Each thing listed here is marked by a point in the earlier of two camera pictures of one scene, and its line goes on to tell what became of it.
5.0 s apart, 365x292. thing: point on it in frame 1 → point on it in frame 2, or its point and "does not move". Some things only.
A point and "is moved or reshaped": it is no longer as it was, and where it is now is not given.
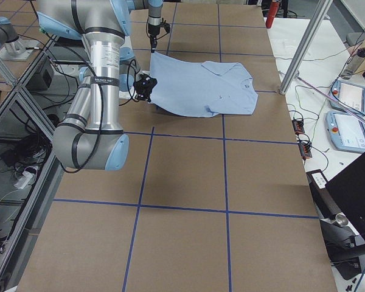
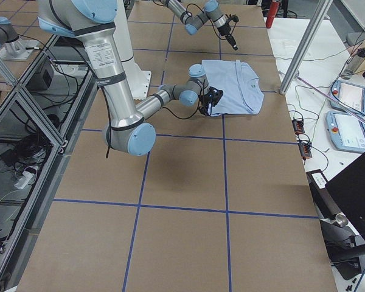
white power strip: (24, 180) does not move
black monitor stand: (350, 252) does not move
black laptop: (354, 188) does not move
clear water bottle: (354, 62) does not move
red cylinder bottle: (273, 8) does not move
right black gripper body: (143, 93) → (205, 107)
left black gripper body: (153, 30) → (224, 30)
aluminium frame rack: (24, 172) does not move
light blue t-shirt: (201, 89) is moved or reshaped
